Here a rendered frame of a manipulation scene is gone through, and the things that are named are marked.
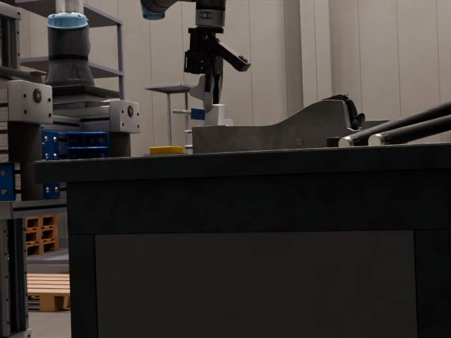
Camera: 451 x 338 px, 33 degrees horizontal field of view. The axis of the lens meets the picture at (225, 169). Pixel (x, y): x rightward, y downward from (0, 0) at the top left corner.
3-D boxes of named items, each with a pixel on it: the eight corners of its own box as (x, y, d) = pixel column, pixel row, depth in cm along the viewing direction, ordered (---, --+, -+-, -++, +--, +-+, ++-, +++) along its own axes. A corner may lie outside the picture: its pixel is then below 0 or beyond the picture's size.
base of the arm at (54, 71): (33, 89, 225) (32, 55, 225) (60, 94, 239) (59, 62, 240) (79, 86, 220) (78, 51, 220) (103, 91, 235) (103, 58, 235)
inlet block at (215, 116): (169, 122, 198) (170, 101, 197) (176, 121, 203) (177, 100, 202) (217, 127, 194) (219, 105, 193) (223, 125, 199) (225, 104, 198)
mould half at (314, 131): (192, 163, 190) (190, 108, 190) (223, 163, 215) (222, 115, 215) (400, 154, 175) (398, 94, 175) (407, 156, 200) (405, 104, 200)
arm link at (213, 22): (229, 11, 196) (219, 9, 188) (228, 29, 197) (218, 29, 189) (201, 10, 198) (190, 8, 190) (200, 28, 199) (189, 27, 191)
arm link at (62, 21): (45, 54, 223) (44, 7, 223) (49, 62, 237) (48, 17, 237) (87, 53, 225) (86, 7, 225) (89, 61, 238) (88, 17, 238)
